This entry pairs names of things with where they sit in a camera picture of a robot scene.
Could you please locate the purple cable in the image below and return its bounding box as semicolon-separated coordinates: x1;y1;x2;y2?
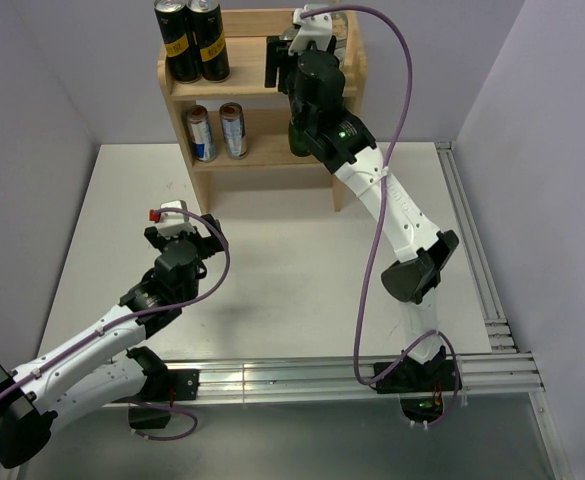
0;208;232;464
306;4;463;430

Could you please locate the black tall can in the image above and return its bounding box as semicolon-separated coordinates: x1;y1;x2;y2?
187;0;230;82
153;0;200;83

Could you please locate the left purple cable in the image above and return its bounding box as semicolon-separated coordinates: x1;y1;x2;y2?
0;208;232;464

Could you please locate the aluminium rail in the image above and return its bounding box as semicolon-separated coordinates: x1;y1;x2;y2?
166;353;545;406
435;142;518;354

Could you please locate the right aluminium rail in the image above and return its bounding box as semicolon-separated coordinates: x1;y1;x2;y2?
435;142;518;354

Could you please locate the front aluminium rail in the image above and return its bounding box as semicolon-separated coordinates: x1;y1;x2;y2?
166;353;545;406

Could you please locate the left black tall can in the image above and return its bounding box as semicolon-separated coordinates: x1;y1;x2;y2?
153;0;200;83

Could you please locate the clear bottle green cap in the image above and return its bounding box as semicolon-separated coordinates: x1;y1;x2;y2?
280;24;300;44

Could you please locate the silver can red tab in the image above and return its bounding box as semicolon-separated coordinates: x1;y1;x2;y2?
219;102;247;159

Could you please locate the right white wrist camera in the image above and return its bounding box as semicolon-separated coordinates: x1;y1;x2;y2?
288;4;333;56

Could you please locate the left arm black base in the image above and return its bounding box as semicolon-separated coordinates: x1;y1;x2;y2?
128;368;200;432

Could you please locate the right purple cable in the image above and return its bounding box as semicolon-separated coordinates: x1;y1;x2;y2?
306;4;463;430

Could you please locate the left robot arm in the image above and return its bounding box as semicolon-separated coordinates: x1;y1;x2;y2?
0;205;230;469

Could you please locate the clear soda bottle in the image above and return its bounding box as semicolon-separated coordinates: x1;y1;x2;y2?
331;11;348;63

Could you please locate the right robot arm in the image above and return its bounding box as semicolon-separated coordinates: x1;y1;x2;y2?
264;36;459;390

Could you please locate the blue silver energy can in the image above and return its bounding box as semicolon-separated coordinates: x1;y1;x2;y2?
185;105;217;163

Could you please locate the right black tall can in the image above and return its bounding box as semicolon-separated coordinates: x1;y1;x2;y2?
187;0;230;82

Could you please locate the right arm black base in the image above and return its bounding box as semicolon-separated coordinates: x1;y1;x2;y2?
375;358;463;394

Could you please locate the green bottle yellow label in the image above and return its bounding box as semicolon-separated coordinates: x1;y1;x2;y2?
288;122;310;157

